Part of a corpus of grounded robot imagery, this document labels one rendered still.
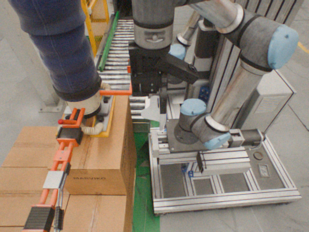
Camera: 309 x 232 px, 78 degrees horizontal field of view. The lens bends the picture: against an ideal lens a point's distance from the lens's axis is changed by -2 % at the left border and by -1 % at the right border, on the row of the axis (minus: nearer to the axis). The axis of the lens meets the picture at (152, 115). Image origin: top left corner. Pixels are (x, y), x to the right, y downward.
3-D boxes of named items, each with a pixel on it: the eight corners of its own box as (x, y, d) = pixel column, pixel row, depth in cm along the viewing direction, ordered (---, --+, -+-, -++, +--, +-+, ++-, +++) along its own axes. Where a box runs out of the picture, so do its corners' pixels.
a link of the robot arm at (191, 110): (191, 110, 106) (196, 91, 96) (208, 126, 98) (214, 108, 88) (173, 118, 102) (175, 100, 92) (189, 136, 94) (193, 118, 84)
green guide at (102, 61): (113, 16, 329) (112, 10, 322) (119, 16, 329) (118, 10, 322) (93, 72, 224) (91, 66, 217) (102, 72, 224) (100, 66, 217)
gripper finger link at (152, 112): (142, 131, 49) (140, 94, 47) (165, 130, 49) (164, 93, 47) (142, 135, 46) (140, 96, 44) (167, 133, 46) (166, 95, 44)
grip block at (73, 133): (64, 131, 94) (60, 124, 90) (84, 132, 94) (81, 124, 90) (59, 147, 89) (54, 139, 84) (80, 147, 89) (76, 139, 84)
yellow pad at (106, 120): (101, 94, 126) (100, 88, 123) (117, 94, 126) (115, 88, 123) (90, 137, 104) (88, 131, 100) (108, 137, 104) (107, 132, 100)
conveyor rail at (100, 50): (112, 25, 340) (111, 13, 326) (115, 25, 340) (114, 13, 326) (78, 129, 189) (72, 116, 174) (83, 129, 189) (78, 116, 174)
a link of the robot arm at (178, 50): (164, 69, 130) (165, 51, 120) (168, 59, 139) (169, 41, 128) (182, 72, 128) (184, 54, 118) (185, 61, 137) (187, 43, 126)
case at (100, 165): (88, 126, 173) (75, 93, 143) (133, 126, 173) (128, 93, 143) (70, 194, 134) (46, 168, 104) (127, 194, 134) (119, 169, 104)
